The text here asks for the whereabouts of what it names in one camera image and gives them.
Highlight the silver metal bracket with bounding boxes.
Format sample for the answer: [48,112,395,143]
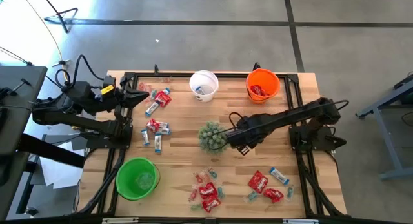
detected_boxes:
[282,218,319,224]
[101,217,139,224]

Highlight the dark grey desk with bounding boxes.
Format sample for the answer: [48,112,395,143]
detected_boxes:
[0,66,85,224]

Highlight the blue grey table frame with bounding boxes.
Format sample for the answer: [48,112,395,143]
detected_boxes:
[356,74,413,181]

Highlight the green plastic bucket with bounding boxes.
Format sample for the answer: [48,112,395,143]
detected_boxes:
[115,157,161,201]

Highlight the thin black rod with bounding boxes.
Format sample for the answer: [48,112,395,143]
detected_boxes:
[0,46,35,66]

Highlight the yellow extension cable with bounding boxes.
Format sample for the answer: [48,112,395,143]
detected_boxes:
[18,0,70,85]

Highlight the black clamp tool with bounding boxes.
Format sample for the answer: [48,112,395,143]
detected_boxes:
[0,77,32,101]

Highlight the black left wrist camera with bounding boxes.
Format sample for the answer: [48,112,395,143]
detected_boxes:
[96,75,117,96]

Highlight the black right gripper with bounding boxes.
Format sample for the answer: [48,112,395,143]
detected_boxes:
[227,130,264,156]

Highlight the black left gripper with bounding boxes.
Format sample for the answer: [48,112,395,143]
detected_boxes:
[106,87,150,112]

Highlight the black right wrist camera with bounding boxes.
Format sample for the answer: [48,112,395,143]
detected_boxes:
[237,116,264,133]

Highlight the white plastic bucket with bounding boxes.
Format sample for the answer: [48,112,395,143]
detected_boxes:
[188,70,220,103]

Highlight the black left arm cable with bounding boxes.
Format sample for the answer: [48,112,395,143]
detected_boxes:
[54,54,107,89]

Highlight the orange plastic pumpkin bucket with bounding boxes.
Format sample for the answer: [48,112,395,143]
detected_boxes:
[245,68,281,105]

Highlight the green succulent in grey pot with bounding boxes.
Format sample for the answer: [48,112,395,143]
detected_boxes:
[197,121,230,155]

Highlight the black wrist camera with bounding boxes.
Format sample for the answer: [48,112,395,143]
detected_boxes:
[96,75,117,96]
[237,116,264,133]

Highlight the white paper sheets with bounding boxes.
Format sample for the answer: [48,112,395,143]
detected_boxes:
[38,141,86,190]

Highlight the black tripod stand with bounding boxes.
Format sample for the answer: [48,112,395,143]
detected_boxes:
[39,0,79,34]

